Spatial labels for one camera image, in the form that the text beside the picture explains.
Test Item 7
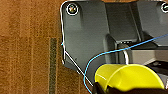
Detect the blue cable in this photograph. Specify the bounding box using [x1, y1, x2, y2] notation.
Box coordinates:
[82, 33, 168, 93]

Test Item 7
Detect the small yellow item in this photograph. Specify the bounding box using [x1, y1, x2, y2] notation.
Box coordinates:
[94, 63, 166, 93]

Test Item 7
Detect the dark robot base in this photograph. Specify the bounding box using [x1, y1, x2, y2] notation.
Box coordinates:
[59, 0, 168, 78]

